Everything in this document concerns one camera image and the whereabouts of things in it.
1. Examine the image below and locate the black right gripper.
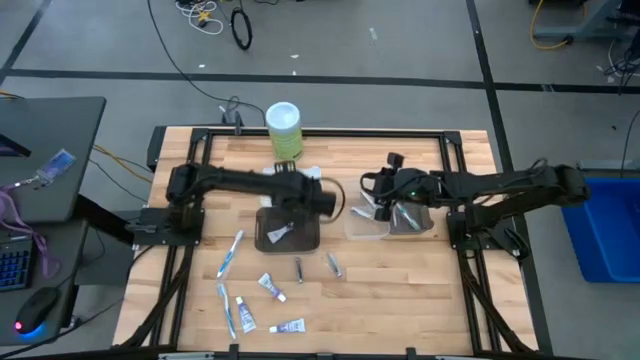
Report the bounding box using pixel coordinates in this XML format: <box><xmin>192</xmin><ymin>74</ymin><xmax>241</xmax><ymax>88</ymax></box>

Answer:
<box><xmin>372</xmin><ymin>167</ymin><xmax>441</xmax><ymax>223</ymax></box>

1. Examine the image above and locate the teal white packaged toothbrush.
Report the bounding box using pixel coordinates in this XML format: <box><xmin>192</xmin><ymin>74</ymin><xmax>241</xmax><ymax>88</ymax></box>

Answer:
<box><xmin>393</xmin><ymin>202</ymin><xmax>422</xmax><ymax>232</ymax></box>

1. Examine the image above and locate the white blue toothpaste tube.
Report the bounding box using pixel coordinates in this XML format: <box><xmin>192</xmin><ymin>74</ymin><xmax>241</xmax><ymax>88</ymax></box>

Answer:
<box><xmin>267</xmin><ymin>222</ymin><xmax>295</xmax><ymax>245</ymax></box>

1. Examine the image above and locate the white package with black comb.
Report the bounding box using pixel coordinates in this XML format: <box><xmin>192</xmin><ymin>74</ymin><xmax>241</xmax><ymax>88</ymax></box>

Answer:
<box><xmin>259</xmin><ymin>160</ymin><xmax>322</xmax><ymax>209</ymax></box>

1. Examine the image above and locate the clear plastic container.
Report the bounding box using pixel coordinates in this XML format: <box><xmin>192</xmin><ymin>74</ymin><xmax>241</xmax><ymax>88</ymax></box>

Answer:
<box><xmin>343</xmin><ymin>197</ymin><xmax>391</xmax><ymax>242</ymax></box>

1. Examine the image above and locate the dark smoked plastic bin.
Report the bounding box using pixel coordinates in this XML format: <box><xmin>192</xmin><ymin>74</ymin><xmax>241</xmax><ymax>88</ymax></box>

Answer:
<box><xmin>253</xmin><ymin>206</ymin><xmax>322</xmax><ymax>254</ymax></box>

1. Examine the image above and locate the grey small tube right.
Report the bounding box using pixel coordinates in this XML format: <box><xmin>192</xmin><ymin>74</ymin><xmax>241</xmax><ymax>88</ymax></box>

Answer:
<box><xmin>326</xmin><ymin>251</ymin><xmax>345</xmax><ymax>279</ymax></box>

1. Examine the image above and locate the green wipes canister white lid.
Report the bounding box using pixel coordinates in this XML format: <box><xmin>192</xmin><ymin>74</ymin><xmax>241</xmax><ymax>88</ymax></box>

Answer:
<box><xmin>264</xmin><ymin>101</ymin><xmax>305</xmax><ymax>162</ymax></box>

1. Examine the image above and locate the white purple toothpaste tube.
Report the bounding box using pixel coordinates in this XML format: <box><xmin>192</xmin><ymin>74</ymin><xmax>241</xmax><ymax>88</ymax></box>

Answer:
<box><xmin>268</xmin><ymin>317</ymin><xmax>307</xmax><ymax>335</ymax></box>
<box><xmin>234</xmin><ymin>295</ymin><xmax>258</xmax><ymax>335</ymax></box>
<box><xmin>257</xmin><ymin>272</ymin><xmax>288</xmax><ymax>304</ymax></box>

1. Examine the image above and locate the blue white packaged toothbrush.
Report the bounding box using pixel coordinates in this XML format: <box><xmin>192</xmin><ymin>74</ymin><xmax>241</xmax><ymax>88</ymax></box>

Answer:
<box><xmin>216</xmin><ymin>281</ymin><xmax>238</xmax><ymax>341</ymax></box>
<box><xmin>216</xmin><ymin>229</ymin><xmax>245</xmax><ymax>280</ymax></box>

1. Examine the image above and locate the black power adapter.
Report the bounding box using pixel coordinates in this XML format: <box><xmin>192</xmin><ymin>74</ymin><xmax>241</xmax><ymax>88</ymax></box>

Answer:
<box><xmin>221</xmin><ymin>96</ymin><xmax>245</xmax><ymax>136</ymax></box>

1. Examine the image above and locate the blue plastic bin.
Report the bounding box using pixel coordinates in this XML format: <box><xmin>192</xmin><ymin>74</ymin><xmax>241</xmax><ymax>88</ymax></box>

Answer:
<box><xmin>559</xmin><ymin>177</ymin><xmax>640</xmax><ymax>285</ymax></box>

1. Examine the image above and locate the black lower desk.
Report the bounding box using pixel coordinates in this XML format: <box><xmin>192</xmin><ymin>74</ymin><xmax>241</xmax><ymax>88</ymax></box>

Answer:
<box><xmin>0</xmin><ymin>218</ymin><xmax>87</xmax><ymax>347</ymax></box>

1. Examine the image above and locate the black desk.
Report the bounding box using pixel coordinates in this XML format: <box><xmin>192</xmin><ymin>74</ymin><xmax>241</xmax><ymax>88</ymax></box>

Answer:
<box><xmin>0</xmin><ymin>218</ymin><xmax>87</xmax><ymax>347</ymax></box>
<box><xmin>0</xmin><ymin>96</ymin><xmax>108</xmax><ymax>224</ymax></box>

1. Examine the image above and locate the blue id badge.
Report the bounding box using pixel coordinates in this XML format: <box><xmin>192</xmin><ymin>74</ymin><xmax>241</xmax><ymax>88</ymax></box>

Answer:
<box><xmin>34</xmin><ymin>148</ymin><xmax>77</xmax><ymax>182</ymax></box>

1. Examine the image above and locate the black computer mouse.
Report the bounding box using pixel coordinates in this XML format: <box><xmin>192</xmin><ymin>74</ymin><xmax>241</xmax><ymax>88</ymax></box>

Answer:
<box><xmin>13</xmin><ymin>286</ymin><xmax>61</xmax><ymax>335</ymax></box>

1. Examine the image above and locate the blue backlit keyboard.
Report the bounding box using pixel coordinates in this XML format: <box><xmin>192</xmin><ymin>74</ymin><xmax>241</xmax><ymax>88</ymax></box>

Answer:
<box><xmin>0</xmin><ymin>234</ymin><xmax>35</xmax><ymax>294</ymax></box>

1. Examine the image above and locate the black aluminium table frame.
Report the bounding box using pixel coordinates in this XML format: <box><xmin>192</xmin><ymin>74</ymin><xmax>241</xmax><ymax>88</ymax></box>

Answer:
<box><xmin>113</xmin><ymin>124</ymin><xmax>555</xmax><ymax>360</ymax></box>

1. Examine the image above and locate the coiled black cable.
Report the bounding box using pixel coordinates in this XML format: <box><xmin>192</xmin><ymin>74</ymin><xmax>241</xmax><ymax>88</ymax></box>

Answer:
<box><xmin>230</xmin><ymin>7</ymin><xmax>254</xmax><ymax>52</ymax></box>

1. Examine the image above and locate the long black floor cable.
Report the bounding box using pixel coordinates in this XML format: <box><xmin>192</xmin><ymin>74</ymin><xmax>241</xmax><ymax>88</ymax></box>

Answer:
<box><xmin>146</xmin><ymin>0</ymin><xmax>267</xmax><ymax>127</ymax></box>

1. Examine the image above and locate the yellow black cable bundle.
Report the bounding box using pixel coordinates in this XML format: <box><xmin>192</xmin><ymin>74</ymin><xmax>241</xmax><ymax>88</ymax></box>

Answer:
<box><xmin>92</xmin><ymin>143</ymin><xmax>154</xmax><ymax>185</ymax></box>

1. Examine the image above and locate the white floor cable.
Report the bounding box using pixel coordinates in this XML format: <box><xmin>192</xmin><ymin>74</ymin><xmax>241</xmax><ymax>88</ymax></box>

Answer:
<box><xmin>174</xmin><ymin>0</ymin><xmax>225</xmax><ymax>36</ymax></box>

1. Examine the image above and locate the yellow floor cable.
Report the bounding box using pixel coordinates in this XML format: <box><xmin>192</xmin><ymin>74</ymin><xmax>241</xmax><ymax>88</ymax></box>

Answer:
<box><xmin>529</xmin><ymin>0</ymin><xmax>575</xmax><ymax>51</ymax></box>

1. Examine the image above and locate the purple lanyard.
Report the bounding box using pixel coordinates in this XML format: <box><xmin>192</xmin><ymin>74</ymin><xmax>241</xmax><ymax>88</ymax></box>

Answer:
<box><xmin>0</xmin><ymin>182</ymin><xmax>62</xmax><ymax>280</ymax></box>

